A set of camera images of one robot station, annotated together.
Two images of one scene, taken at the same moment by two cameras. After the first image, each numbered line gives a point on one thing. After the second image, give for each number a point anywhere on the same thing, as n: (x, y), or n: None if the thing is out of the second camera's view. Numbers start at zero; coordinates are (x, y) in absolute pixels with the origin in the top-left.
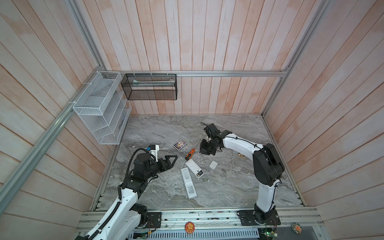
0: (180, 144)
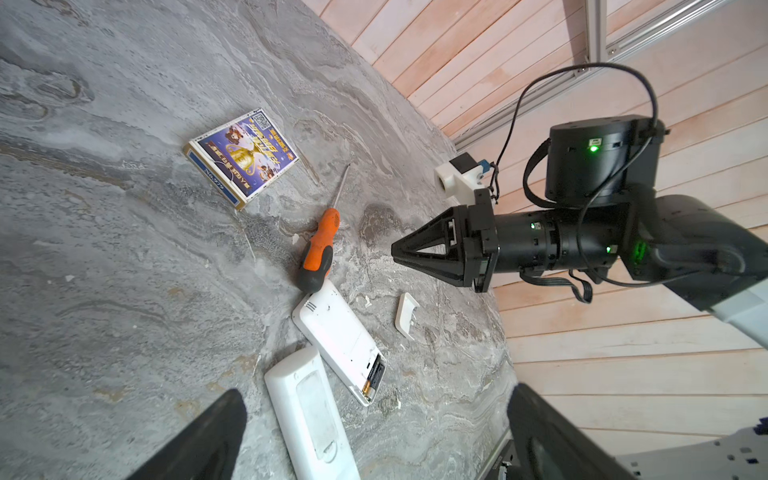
0: (243, 156)
